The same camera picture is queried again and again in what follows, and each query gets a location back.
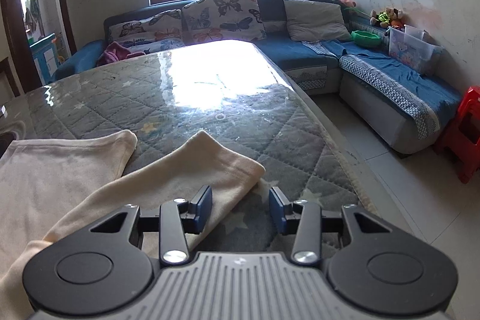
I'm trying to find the cream beige garment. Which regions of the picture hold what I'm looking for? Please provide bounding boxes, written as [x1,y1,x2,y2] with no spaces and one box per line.
[1,130,265,319]

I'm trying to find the grey quilted star table cover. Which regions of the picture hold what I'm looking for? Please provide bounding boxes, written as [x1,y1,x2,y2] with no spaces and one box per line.
[1,41,374,253]

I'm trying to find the blue corner sofa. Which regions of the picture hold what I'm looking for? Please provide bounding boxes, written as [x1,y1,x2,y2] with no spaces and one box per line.
[54,0,461,154]

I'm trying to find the red plastic stool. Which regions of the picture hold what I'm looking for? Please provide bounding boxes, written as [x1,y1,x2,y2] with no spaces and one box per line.
[434,86,479,184]

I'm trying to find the magenta cloth on sofa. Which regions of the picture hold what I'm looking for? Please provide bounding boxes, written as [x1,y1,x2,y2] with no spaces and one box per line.
[96,41,145,67]

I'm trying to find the left butterfly print pillow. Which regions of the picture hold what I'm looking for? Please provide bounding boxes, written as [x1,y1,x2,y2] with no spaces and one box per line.
[107,9,185,54]

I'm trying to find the butterfly print pillow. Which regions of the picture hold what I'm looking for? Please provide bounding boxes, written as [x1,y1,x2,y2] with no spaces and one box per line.
[107,9,185,54]
[182,0,267,44]

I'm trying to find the green plastic bowl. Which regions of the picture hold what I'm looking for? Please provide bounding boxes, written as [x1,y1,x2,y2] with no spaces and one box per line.
[351,30,383,48]

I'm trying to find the grey plain cushion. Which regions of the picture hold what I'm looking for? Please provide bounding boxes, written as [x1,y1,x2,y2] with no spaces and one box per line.
[283,0,351,42]

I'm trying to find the clear plastic storage box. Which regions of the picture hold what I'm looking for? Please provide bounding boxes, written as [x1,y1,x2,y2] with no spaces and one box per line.
[389,25,443,76]

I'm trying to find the right butterfly print pillow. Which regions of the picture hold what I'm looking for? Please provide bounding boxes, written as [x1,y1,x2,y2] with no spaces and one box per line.
[182,0,267,44]

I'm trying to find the blue white small cabinet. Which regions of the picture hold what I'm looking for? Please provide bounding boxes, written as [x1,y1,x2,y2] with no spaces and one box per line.
[30,33,60,85]

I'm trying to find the plush toys on sofa ledge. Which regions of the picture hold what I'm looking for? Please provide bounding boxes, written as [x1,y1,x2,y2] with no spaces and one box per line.
[370,7,404,30]

